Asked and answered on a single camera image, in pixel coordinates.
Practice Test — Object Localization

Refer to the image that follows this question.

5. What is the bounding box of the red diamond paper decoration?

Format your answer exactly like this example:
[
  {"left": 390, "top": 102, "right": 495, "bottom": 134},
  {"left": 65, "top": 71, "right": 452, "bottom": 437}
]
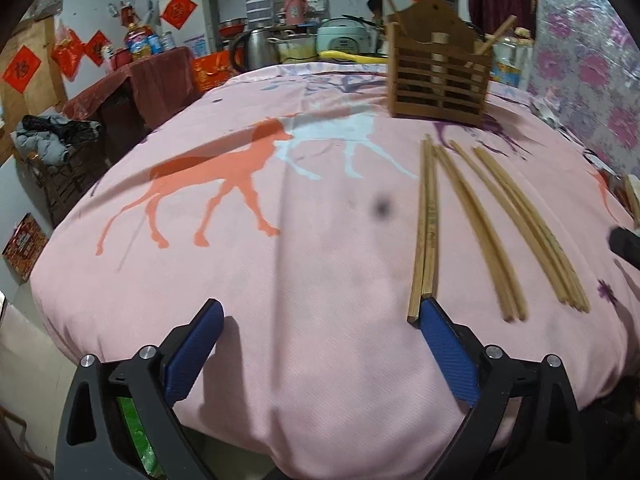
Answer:
[
  {"left": 82, "top": 31, "right": 112, "bottom": 67},
  {"left": 160, "top": 0, "right": 193, "bottom": 31},
  {"left": 2, "top": 45, "right": 43, "bottom": 94}
]

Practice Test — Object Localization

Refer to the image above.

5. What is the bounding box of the yellow lid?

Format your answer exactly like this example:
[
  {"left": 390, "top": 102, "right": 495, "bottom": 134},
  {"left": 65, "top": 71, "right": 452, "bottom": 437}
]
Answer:
[{"left": 320, "top": 50, "right": 388, "bottom": 64}]

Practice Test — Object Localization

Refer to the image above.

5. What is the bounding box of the pink thermos jug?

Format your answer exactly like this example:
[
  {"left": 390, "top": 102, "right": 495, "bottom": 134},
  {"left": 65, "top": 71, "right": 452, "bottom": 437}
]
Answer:
[{"left": 282, "top": 0, "right": 307, "bottom": 26}]

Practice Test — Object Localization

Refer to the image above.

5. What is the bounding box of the steel electric kettle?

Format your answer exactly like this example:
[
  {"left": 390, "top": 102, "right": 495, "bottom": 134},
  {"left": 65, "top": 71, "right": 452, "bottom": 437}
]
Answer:
[{"left": 230, "top": 27, "right": 280, "bottom": 73}]

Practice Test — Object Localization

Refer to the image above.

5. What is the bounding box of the green plastic bag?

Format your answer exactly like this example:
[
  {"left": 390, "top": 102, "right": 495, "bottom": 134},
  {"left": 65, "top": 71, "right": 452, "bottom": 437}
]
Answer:
[{"left": 117, "top": 397, "right": 163, "bottom": 478}]

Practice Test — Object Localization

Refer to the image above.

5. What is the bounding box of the metal pot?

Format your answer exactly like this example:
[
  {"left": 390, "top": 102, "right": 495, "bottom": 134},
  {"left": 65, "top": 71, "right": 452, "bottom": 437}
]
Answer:
[{"left": 267, "top": 35, "right": 318, "bottom": 64}]

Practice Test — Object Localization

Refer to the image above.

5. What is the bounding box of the red cloth covered table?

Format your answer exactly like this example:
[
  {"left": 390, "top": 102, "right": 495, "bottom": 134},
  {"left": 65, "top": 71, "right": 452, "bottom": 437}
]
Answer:
[{"left": 62, "top": 47, "right": 201, "bottom": 161}]

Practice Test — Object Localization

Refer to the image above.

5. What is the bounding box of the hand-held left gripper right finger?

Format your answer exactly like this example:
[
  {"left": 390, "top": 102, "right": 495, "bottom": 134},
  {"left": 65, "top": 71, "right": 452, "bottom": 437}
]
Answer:
[{"left": 419, "top": 297, "right": 588, "bottom": 480}]

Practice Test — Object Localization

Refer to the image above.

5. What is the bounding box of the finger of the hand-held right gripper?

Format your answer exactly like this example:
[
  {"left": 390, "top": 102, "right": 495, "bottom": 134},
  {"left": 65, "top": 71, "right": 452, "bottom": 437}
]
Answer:
[{"left": 607, "top": 226, "right": 640, "bottom": 261}]

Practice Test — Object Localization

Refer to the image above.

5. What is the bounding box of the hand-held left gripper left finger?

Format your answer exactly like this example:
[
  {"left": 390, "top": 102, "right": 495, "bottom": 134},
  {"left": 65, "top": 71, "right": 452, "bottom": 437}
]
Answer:
[{"left": 54, "top": 298, "right": 226, "bottom": 480}]

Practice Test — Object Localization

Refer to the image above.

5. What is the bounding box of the white refrigerator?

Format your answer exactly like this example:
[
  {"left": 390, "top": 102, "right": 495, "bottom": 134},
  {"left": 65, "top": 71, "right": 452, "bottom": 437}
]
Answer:
[{"left": 157, "top": 0, "right": 221, "bottom": 58}]

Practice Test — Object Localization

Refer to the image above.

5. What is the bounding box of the pale green rice cooker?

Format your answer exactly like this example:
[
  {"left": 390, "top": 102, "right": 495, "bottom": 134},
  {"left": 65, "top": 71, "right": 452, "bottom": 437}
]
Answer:
[{"left": 316, "top": 17, "right": 373, "bottom": 56}]

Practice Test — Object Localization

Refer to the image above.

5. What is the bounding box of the red gift box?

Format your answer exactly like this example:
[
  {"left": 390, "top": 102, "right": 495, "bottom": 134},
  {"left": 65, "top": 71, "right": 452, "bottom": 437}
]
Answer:
[{"left": 192, "top": 52, "right": 241, "bottom": 93}]

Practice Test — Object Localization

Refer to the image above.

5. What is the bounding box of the brown wooden door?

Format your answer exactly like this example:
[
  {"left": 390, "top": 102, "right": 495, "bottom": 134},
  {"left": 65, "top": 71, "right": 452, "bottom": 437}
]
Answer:
[{"left": 0, "top": 15, "right": 68, "bottom": 126}]

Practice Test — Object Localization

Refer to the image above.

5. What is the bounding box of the red printed box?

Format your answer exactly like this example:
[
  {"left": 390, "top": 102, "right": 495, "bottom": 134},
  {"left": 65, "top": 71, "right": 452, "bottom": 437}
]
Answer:
[{"left": 2, "top": 212, "right": 50, "bottom": 281}]

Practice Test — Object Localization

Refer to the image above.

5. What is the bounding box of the stacked green food container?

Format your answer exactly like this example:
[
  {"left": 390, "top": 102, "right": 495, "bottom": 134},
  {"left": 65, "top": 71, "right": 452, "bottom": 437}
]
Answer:
[{"left": 242, "top": 0, "right": 273, "bottom": 31}]

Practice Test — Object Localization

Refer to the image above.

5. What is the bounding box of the single wooden chopstick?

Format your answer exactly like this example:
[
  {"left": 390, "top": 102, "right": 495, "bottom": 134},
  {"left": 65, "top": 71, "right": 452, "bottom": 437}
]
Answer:
[{"left": 475, "top": 15, "right": 519, "bottom": 56}]

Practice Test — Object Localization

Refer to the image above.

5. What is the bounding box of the brown wooden chopstick holder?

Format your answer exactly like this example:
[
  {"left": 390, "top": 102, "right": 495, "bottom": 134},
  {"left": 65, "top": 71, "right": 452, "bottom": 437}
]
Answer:
[{"left": 387, "top": 0, "right": 493, "bottom": 128}]

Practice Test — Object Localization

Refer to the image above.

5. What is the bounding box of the dark grey jacket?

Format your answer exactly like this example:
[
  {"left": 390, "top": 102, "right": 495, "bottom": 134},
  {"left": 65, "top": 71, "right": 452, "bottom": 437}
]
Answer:
[{"left": 12, "top": 114, "right": 103, "bottom": 166}]

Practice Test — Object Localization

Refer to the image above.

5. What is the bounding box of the clear plastic oil bottle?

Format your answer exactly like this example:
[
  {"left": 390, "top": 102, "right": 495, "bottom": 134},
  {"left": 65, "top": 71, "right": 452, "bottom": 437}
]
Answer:
[{"left": 492, "top": 27, "right": 533, "bottom": 88}]

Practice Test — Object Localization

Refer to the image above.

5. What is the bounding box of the red knot decoration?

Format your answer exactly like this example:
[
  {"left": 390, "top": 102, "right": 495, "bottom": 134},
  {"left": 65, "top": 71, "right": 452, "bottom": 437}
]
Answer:
[{"left": 51, "top": 29, "right": 85, "bottom": 78}]

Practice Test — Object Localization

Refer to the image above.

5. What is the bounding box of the yellow cooking oil bottle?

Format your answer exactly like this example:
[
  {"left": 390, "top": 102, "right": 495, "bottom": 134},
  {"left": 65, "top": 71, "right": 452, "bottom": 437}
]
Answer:
[{"left": 125, "top": 22, "right": 153, "bottom": 61}]

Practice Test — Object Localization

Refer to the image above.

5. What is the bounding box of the pink printed cloth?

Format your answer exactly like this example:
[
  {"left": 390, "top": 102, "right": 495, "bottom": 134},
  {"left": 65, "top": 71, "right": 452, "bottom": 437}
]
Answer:
[{"left": 29, "top": 60, "right": 640, "bottom": 480}]

